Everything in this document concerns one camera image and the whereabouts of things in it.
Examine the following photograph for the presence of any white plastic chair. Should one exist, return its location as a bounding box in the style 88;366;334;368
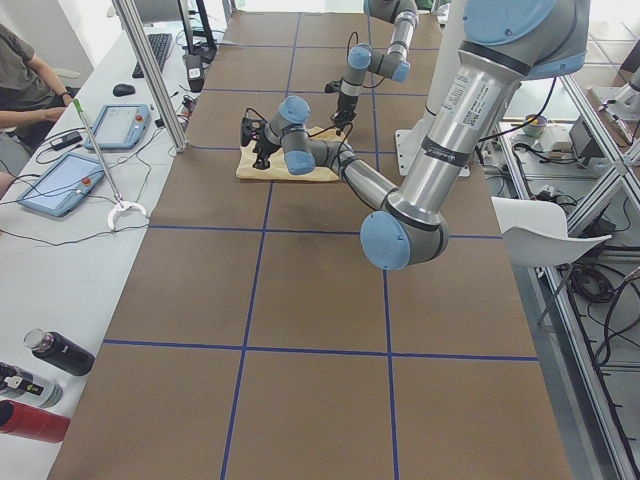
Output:
490;195;613;326

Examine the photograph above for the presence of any black power adapter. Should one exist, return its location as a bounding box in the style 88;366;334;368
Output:
183;53;205;93

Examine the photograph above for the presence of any seated person in grey shirt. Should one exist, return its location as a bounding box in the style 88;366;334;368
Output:
1;26;78;193

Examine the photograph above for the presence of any red water bottle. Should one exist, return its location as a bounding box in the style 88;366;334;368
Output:
1;400;70;443

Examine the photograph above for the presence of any aluminium frame post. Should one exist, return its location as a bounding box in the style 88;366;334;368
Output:
112;0;187;153

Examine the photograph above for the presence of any reacher grabber stick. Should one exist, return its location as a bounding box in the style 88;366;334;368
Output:
73;98;148;232

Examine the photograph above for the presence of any cream long sleeve printed shirt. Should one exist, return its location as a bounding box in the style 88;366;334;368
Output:
236;128;339;183

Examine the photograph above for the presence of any black keyboard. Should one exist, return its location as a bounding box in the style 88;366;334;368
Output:
147;33;173;71

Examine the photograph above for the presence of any green bowl with yellow ball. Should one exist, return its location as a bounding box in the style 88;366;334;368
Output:
522;114;548;138

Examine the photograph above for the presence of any far blue teach pendant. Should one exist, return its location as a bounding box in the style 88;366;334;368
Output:
92;104;150;151

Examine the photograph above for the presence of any near blue teach pendant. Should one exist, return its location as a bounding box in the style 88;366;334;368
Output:
17;152;104;217

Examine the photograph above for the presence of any grey water bottle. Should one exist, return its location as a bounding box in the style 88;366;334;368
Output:
1;362;63;409

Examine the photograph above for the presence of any black phone on desk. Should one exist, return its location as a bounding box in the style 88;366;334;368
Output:
50;131;83;151

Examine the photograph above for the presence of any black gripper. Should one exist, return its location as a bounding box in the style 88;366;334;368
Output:
252;136;276;170
330;92;358;132

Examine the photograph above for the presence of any blue teach pendant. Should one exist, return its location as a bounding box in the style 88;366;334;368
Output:
17;152;104;217
92;104;150;151

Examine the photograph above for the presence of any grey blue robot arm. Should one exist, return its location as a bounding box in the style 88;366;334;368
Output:
240;1;590;270
325;0;419;131

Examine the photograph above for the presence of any black computer mouse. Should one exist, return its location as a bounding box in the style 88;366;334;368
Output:
112;83;136;97

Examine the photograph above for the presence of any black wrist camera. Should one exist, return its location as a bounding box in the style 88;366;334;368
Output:
240;117;265;147
324;81;341;94

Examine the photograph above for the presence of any black water bottle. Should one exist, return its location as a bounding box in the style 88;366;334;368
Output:
23;329;95;376

